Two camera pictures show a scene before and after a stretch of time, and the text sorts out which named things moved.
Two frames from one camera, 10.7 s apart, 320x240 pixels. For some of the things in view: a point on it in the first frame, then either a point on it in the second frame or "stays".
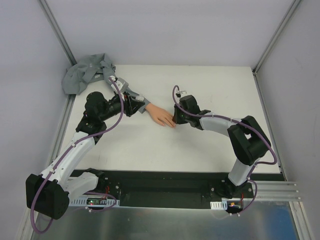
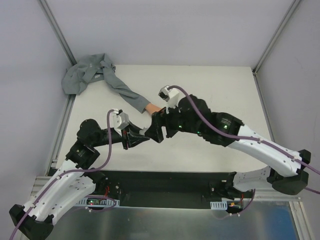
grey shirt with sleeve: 75,76 stays
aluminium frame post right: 278,28 stays
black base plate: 132,187 stays
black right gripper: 178,118 to 165,125
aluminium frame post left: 55,27 stays
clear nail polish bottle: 140,97 to 142,131
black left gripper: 130,105 to 126,139
